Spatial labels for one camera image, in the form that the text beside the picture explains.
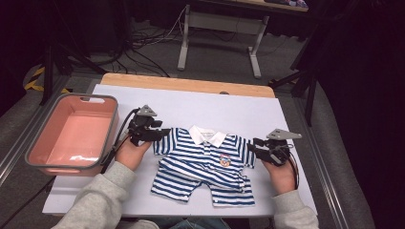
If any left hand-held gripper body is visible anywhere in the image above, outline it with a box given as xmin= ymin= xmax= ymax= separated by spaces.
xmin=128 ymin=104 xmax=159 ymax=147

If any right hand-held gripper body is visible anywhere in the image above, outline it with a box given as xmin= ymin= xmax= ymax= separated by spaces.
xmin=262 ymin=128 xmax=303 ymax=167

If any blue white striped doll outfit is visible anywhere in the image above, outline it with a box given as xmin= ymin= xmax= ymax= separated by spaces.
xmin=150 ymin=124 xmax=257 ymax=208

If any pink basket with grey rim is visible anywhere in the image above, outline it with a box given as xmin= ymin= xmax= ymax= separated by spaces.
xmin=24 ymin=93 xmax=120 ymax=177

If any person's left hand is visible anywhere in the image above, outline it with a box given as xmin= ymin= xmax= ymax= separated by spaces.
xmin=114 ymin=137 xmax=153 ymax=172

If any person's right hand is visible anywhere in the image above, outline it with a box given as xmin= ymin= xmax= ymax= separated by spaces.
xmin=261 ymin=156 xmax=298 ymax=196

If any white board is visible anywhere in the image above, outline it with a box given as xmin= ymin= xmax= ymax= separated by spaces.
xmin=42 ymin=83 xmax=318 ymax=218

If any black metal stand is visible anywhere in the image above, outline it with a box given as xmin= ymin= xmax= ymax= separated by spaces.
xmin=268 ymin=28 xmax=319 ymax=127

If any black tripod stand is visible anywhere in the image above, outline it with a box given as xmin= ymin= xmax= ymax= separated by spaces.
xmin=39 ymin=41 xmax=106 ymax=106

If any yellow black hazard tape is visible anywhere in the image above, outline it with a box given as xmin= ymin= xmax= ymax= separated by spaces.
xmin=24 ymin=66 xmax=72 ymax=94

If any white metal stand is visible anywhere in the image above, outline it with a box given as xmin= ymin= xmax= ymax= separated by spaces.
xmin=177 ymin=0 xmax=309 ymax=80

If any colourful cloth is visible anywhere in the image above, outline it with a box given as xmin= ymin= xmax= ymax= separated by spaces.
xmin=264 ymin=0 xmax=309 ymax=9

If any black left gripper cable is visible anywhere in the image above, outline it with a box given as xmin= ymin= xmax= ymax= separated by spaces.
xmin=100 ymin=108 xmax=141 ymax=175

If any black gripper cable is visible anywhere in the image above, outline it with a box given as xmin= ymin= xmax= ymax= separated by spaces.
xmin=285 ymin=144 xmax=301 ymax=190
xmin=100 ymin=108 xmax=141 ymax=175

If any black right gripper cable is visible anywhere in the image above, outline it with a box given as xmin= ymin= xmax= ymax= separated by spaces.
xmin=285 ymin=144 xmax=301 ymax=190

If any aluminium rail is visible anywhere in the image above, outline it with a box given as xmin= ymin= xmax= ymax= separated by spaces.
xmin=292 ymin=96 xmax=352 ymax=229
xmin=0 ymin=75 xmax=70 ymax=187

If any bundle of floor cables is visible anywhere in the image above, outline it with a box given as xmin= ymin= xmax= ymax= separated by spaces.
xmin=104 ymin=6 xmax=189 ymax=78

